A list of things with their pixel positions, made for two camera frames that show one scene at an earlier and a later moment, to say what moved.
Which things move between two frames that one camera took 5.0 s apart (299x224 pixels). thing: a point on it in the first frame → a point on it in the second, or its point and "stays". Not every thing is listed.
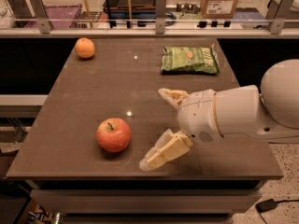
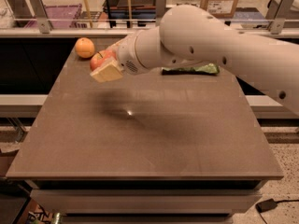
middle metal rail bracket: x=161 y=1 stays
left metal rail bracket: x=39 y=11 stays
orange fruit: x=84 y=48 stays
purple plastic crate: x=60 y=16 stays
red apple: x=113 y=134 → x=101 y=58
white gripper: x=196 y=116 → x=125 y=56
